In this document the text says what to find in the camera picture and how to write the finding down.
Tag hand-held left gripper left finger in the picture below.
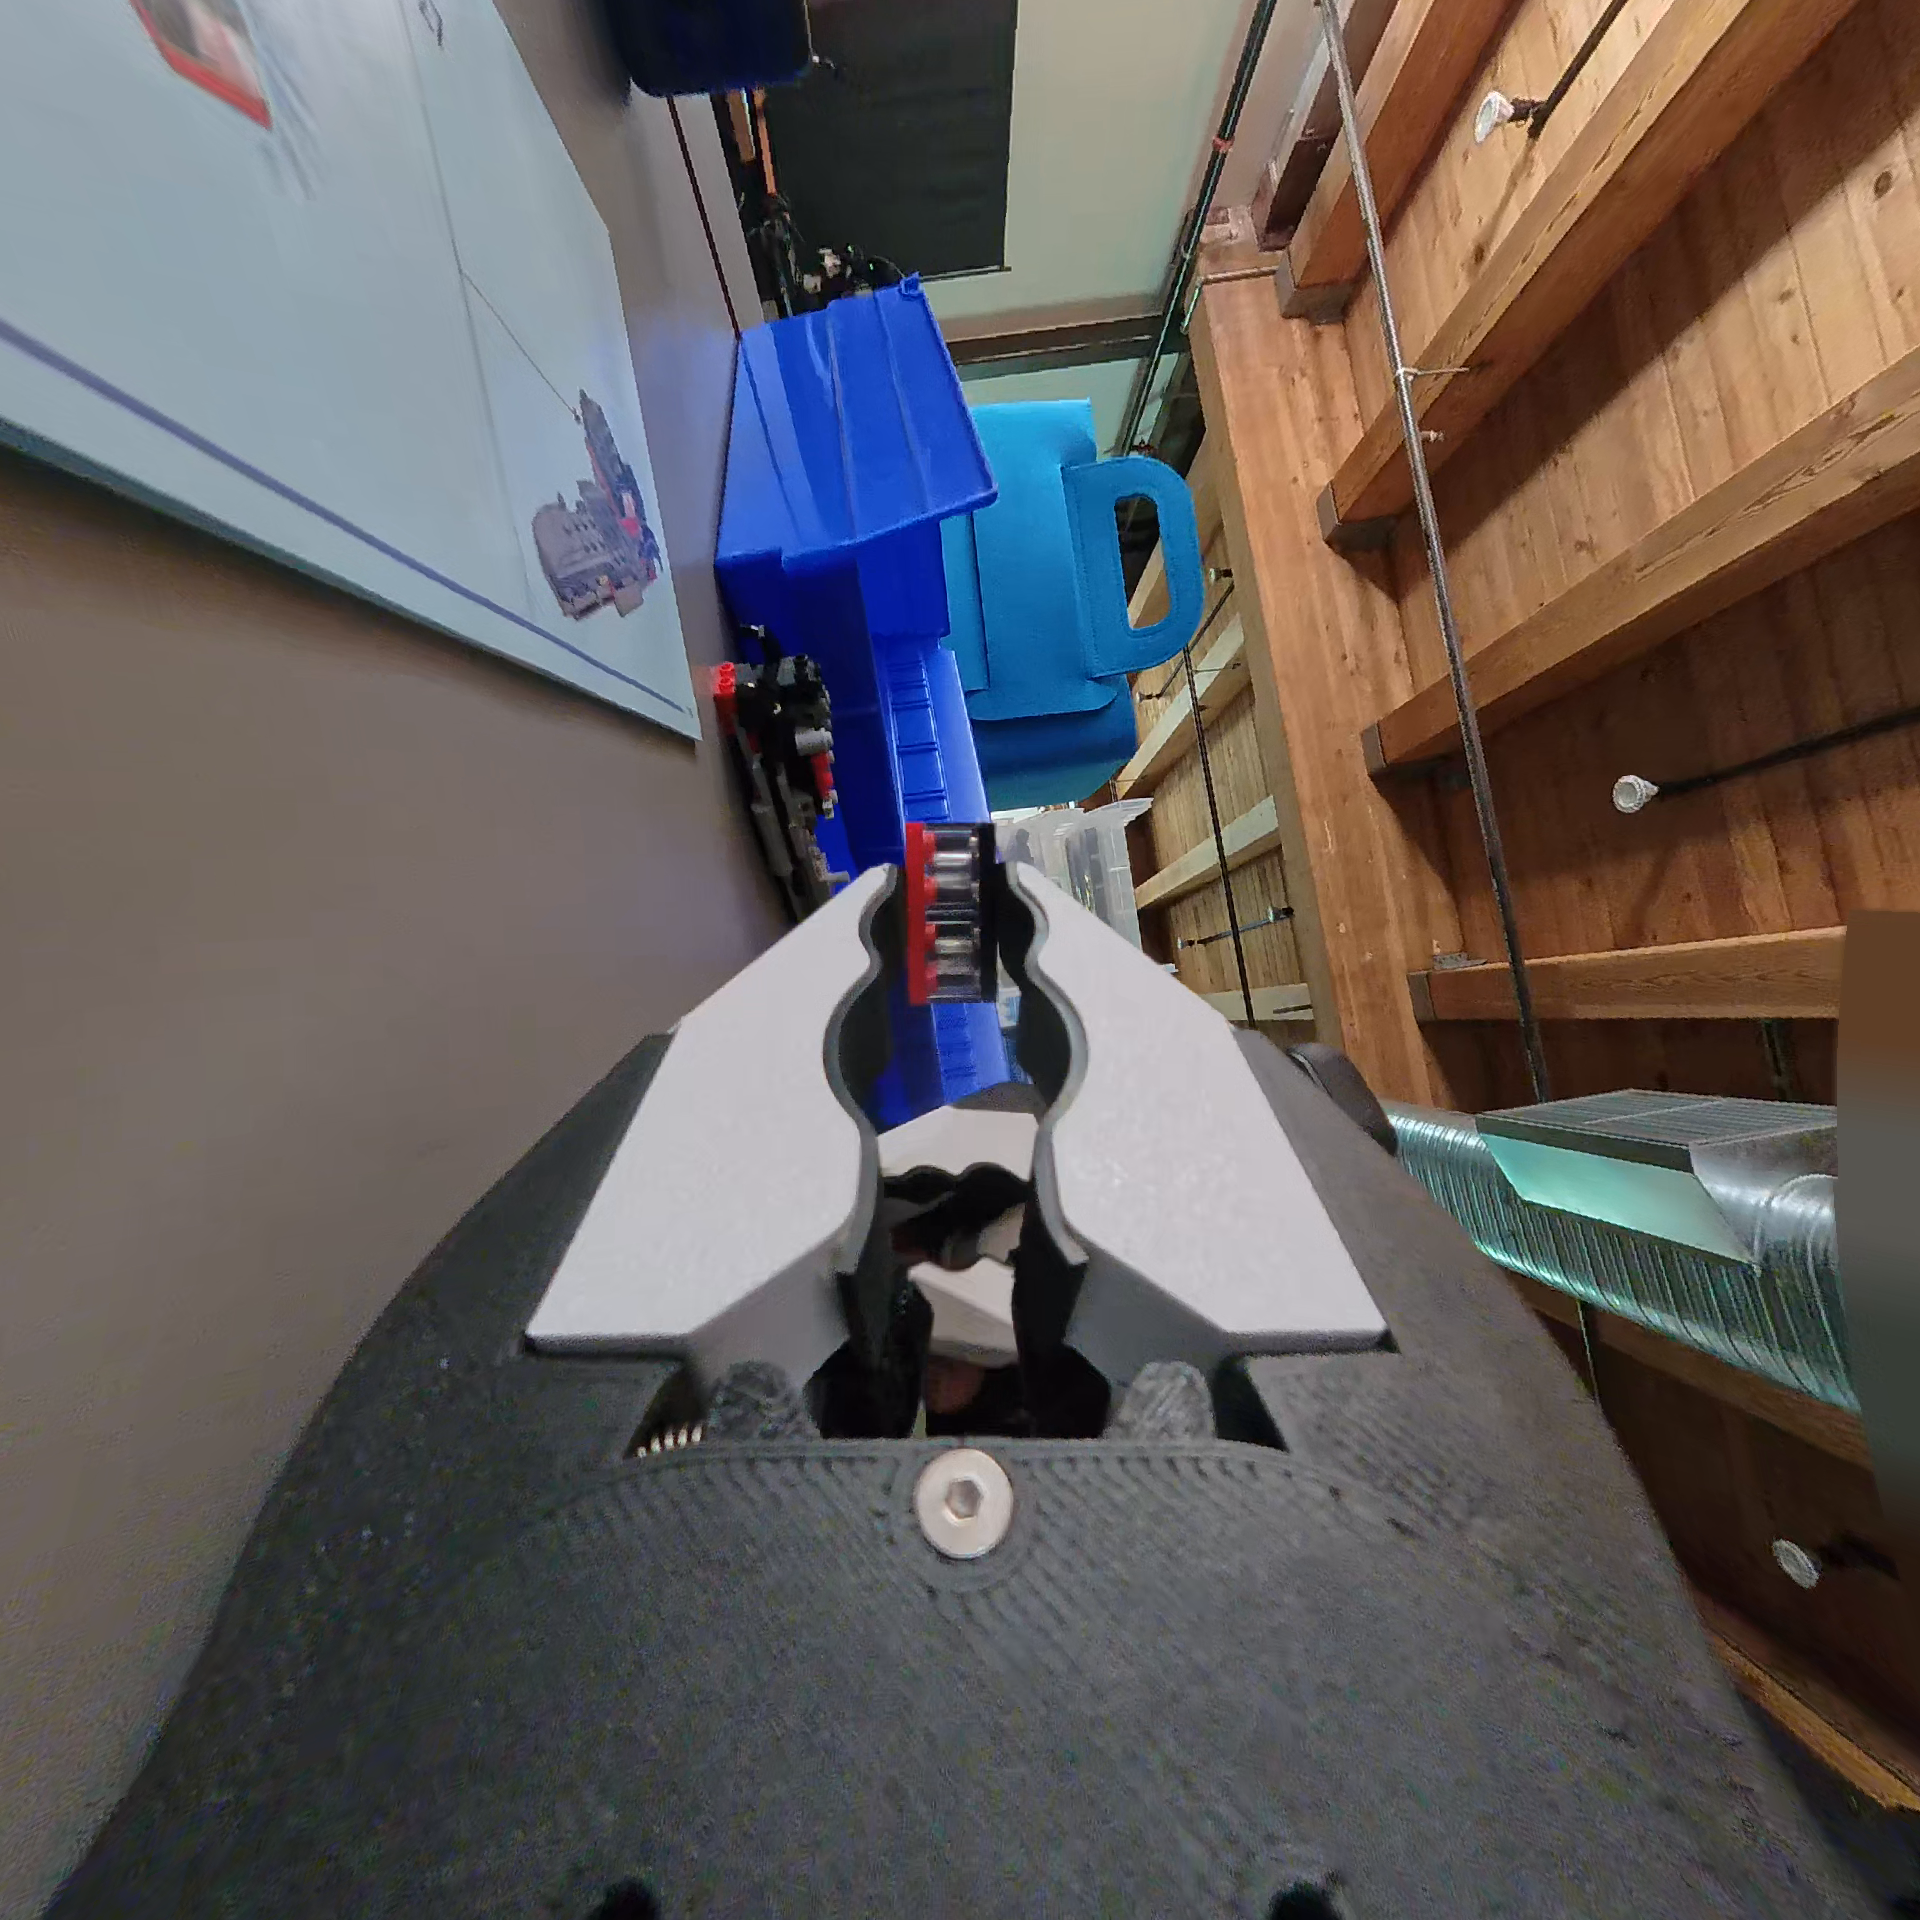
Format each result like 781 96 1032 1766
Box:
525 864 920 1438

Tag blue felt bag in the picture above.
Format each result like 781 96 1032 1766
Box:
942 398 1207 811

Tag red black toy brick assembly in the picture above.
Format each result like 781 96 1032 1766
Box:
902 822 1003 1004

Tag black screen panel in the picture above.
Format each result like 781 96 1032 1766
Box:
756 0 1021 279

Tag grey desk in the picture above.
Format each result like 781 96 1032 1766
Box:
0 0 902 1920

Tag metal threaded rod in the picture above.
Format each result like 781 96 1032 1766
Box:
1319 0 1555 1105

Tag toy brick instruction booklet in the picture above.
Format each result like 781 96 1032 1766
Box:
0 0 704 740

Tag blue plastic bin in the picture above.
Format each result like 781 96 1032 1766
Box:
838 631 1038 1134
715 275 999 722

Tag grey toy brick car model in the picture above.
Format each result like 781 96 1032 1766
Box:
709 652 840 922

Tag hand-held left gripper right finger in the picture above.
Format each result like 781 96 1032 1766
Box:
1000 864 1391 1438

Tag clear plastic organizer box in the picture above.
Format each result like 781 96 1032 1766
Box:
997 800 1157 962

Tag black ceiling pipe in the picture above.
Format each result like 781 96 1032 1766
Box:
1642 705 1920 798

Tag silver ventilation duct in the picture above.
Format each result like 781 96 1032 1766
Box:
1380 1090 1869 1419

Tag black case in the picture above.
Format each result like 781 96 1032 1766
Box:
608 0 819 98

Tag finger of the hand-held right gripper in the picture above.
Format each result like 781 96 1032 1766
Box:
902 1254 1029 1368
880 1103 1044 1206

